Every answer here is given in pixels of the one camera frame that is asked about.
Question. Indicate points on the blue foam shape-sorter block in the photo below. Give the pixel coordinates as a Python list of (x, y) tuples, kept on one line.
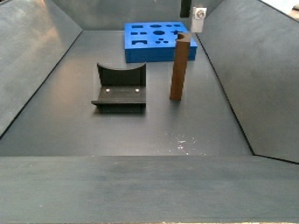
[(150, 41)]

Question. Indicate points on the dark grey curved fixture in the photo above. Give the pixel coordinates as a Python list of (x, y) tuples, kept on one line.
[(122, 86)]

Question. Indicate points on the brown arch block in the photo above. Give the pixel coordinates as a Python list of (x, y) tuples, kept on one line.
[(181, 59)]

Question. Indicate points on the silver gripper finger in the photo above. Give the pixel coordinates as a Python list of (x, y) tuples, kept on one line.
[(198, 16), (186, 8)]

